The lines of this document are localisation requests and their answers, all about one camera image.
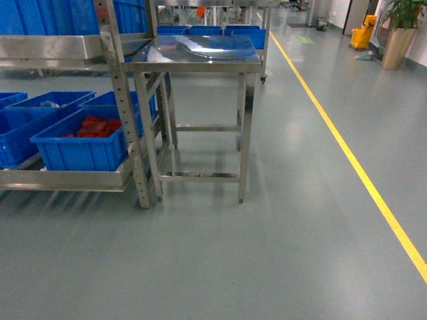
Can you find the blue bin with red parts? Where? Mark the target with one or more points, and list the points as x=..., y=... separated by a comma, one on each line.
x=83, y=154

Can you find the red parts pile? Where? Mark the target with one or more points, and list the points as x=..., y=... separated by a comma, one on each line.
x=96, y=127

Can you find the stainless steel flow rack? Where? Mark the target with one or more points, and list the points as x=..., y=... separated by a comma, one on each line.
x=89, y=36

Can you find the yellow mop bucket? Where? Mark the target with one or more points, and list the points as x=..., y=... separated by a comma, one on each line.
x=361, y=36

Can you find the empty blue bin middle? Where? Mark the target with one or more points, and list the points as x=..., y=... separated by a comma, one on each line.
x=21, y=121

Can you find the empty blue bin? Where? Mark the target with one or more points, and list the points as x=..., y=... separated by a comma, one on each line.
x=21, y=121
x=10, y=99

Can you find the empty blue bin left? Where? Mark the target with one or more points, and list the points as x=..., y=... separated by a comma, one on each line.
x=10, y=99

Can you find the gold planter pot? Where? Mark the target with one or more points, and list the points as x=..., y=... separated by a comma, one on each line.
x=398, y=43

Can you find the green potted plant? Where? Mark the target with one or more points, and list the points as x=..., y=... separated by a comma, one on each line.
x=404, y=14

